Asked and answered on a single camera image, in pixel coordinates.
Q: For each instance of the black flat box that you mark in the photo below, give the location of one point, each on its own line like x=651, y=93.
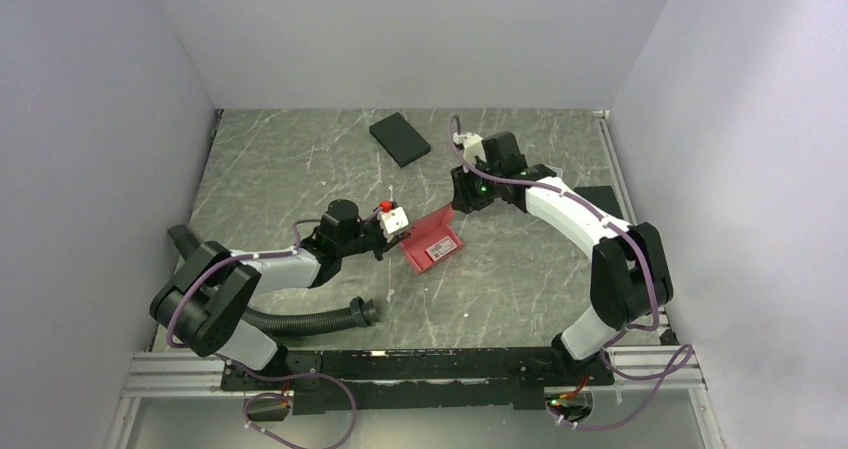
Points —
x=399, y=139

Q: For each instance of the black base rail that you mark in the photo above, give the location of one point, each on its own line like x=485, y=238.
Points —
x=333, y=380

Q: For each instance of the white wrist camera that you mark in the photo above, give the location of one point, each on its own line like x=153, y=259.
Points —
x=392, y=219
x=471, y=147

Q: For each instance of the black ridged tray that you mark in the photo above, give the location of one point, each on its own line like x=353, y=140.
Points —
x=604, y=199

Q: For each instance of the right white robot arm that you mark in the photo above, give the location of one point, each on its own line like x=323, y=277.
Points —
x=629, y=275

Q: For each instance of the small red white box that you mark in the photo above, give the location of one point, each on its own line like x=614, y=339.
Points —
x=441, y=248

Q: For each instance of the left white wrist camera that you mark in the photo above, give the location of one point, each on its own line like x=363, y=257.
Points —
x=392, y=219

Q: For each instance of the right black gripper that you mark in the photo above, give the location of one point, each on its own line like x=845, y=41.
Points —
x=464, y=198

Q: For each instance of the aluminium frame rail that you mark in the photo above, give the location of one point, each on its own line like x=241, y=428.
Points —
x=665, y=365

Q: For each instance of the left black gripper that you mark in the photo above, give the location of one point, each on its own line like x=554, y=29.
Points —
x=384, y=247

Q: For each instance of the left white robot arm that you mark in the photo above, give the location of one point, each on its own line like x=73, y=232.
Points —
x=205, y=304

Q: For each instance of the red paper box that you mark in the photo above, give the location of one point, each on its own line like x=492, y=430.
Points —
x=425, y=232

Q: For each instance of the clear plastic case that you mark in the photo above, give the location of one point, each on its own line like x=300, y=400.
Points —
x=557, y=171

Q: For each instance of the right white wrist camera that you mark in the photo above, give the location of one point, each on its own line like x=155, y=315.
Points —
x=471, y=147

